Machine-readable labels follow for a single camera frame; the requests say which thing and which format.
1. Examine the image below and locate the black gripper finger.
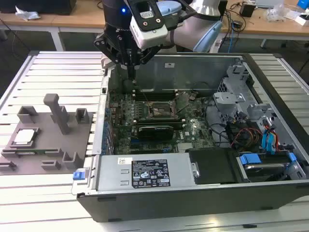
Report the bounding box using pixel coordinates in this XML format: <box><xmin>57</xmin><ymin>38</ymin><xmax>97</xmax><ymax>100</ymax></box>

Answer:
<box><xmin>93</xmin><ymin>32</ymin><xmax>133</xmax><ymax>79</ymax></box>
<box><xmin>132</xmin><ymin>45</ymin><xmax>160</xmax><ymax>79</ymax></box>

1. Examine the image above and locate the thin metal locking lever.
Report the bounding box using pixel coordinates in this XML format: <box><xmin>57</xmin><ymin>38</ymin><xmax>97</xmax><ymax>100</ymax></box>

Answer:
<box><xmin>176</xmin><ymin>103</ymin><xmax>192</xmax><ymax>114</ymax></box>
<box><xmin>142</xmin><ymin>89</ymin><xmax>151</xmax><ymax>105</ymax></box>

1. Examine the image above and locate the silver CPU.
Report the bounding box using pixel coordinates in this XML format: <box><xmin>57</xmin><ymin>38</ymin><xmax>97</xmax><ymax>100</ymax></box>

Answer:
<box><xmin>13</xmin><ymin>129</ymin><xmax>37</xmax><ymax>146</ymax></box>

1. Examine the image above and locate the CPU socket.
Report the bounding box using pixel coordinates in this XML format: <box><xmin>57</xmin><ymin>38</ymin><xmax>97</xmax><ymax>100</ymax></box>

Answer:
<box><xmin>148</xmin><ymin>101</ymin><xmax>176</xmax><ymax>119</ymax></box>

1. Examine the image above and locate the black RAM slot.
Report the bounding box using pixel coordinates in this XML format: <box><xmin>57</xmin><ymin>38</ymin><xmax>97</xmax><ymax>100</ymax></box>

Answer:
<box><xmin>133</xmin><ymin>94</ymin><xmax>177</xmax><ymax>101</ymax></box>
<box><xmin>133</xmin><ymin>116</ymin><xmax>182</xmax><ymax>122</ymax></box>
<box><xmin>133</xmin><ymin>88</ymin><xmax>179</xmax><ymax>95</ymax></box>

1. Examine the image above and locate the large black box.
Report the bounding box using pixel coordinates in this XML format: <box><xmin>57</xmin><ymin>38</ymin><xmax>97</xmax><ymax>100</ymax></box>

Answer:
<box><xmin>0</xmin><ymin>0</ymin><xmax>77</xmax><ymax>15</ymax></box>

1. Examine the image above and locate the black installed RAM stick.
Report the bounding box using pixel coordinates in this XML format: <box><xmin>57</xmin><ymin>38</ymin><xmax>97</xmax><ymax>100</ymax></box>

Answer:
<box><xmin>135</xmin><ymin>120</ymin><xmax>186</xmax><ymax>129</ymax></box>

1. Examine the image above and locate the black graphics card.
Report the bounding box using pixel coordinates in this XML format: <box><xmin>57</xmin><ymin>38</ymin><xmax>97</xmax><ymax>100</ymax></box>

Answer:
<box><xmin>137</xmin><ymin>123</ymin><xmax>175</xmax><ymax>143</ymax></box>

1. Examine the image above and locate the crumpled white paper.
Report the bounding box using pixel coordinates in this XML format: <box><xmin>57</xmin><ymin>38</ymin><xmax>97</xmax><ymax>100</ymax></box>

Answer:
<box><xmin>14</xmin><ymin>6</ymin><xmax>41</xmax><ymax>21</ymax></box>

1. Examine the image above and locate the silver drive cage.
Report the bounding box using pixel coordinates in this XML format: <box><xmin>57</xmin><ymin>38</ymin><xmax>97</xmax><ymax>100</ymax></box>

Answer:
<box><xmin>212</xmin><ymin>62</ymin><xmax>272</xmax><ymax>126</ymax></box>

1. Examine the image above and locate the green motherboard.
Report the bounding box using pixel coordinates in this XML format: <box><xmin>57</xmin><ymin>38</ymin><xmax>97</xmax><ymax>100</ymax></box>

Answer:
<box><xmin>107</xmin><ymin>90</ymin><xmax>216</xmax><ymax>155</ymax></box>

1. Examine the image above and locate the silver chipset heatsink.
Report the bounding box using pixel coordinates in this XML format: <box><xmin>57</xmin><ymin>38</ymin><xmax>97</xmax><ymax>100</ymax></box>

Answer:
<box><xmin>177</xmin><ymin>142</ymin><xmax>194</xmax><ymax>153</ymax></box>

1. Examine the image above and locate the grey parts rack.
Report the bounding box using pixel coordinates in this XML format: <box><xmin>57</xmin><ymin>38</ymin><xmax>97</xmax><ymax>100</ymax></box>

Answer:
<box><xmin>0</xmin><ymin>93</ymin><xmax>95</xmax><ymax>175</ymax></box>

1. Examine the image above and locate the small black box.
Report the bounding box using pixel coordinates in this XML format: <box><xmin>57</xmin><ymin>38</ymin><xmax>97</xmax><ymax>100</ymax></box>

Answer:
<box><xmin>239</xmin><ymin>2</ymin><xmax>256</xmax><ymax>17</ymax></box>

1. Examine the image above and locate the silver power supply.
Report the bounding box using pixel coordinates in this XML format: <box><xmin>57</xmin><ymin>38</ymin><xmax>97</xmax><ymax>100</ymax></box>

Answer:
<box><xmin>96</xmin><ymin>154</ymin><xmax>195</xmax><ymax>192</ymax></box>

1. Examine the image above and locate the black plastic shroud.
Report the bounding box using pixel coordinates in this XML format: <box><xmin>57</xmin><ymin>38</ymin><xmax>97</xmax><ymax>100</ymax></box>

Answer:
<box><xmin>187</xmin><ymin>147</ymin><xmax>241</xmax><ymax>186</ymax></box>

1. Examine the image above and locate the grey flat device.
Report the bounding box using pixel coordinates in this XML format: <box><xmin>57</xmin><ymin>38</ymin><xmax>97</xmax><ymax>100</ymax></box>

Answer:
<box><xmin>255</xmin><ymin>0</ymin><xmax>284</xmax><ymax>8</ymax></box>

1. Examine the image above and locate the blue case latch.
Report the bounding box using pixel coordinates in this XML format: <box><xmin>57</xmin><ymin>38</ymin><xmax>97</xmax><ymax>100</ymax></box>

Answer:
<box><xmin>72</xmin><ymin>169</ymin><xmax>86</xmax><ymax>181</ymax></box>

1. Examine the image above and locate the green RAM stick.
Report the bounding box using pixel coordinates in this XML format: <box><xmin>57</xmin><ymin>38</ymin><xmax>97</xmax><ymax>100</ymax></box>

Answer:
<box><xmin>2</xmin><ymin>147</ymin><xmax>60</xmax><ymax>156</ymax></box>

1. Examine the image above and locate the clear plastic bag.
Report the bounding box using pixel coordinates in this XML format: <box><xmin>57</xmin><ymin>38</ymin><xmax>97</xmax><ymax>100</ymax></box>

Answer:
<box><xmin>265</xmin><ymin>4</ymin><xmax>301</xmax><ymax>23</ymax></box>

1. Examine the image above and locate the blue disk carrier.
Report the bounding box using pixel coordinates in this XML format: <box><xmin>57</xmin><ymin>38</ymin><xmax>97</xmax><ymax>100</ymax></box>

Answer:
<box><xmin>238</xmin><ymin>151</ymin><xmax>297</xmax><ymax>182</ymax></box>

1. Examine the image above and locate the black open PC case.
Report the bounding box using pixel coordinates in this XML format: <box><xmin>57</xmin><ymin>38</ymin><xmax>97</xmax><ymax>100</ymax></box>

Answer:
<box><xmin>71</xmin><ymin>52</ymin><xmax>309</xmax><ymax>223</ymax></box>

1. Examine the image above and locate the white small box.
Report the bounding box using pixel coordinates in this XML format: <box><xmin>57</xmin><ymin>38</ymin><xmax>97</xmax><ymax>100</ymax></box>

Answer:
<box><xmin>295</xmin><ymin>13</ymin><xmax>309</xmax><ymax>26</ymax></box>

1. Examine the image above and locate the black hard disk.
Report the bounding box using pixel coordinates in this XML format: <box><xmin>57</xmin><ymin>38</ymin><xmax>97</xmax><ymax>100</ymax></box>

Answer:
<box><xmin>243</xmin><ymin>163</ymin><xmax>287</xmax><ymax>182</ymax></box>

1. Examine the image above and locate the blue box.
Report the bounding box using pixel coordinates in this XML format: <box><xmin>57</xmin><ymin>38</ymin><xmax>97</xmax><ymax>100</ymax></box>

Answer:
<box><xmin>297</xmin><ymin>0</ymin><xmax>309</xmax><ymax>12</ymax></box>

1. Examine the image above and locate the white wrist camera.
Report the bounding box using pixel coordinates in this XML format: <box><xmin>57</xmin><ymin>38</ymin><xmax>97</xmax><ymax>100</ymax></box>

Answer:
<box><xmin>126</xmin><ymin>0</ymin><xmax>169</xmax><ymax>49</ymax></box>

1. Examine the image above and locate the wooden desk white frame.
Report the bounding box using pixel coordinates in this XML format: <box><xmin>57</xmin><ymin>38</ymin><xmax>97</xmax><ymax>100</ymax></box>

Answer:
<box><xmin>0</xmin><ymin>0</ymin><xmax>309</xmax><ymax>52</ymax></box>

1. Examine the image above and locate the silver metal bracket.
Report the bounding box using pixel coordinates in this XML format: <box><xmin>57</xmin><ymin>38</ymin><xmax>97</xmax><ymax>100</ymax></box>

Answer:
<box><xmin>213</xmin><ymin>91</ymin><xmax>244</xmax><ymax>105</ymax></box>

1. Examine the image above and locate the black wire bundle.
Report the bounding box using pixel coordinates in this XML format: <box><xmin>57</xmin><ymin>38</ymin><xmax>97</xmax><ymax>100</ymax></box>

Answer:
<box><xmin>225</xmin><ymin>113</ymin><xmax>244</xmax><ymax>148</ymax></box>

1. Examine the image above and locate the red yellow wire bundle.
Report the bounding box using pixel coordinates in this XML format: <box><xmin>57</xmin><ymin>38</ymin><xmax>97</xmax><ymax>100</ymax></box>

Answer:
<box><xmin>230</xmin><ymin>127</ymin><xmax>264</xmax><ymax>148</ymax></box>

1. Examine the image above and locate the blue flat data wire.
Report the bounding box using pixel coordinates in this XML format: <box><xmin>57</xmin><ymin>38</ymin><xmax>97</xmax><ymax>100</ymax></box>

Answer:
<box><xmin>262</xmin><ymin>125</ymin><xmax>278</xmax><ymax>155</ymax></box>

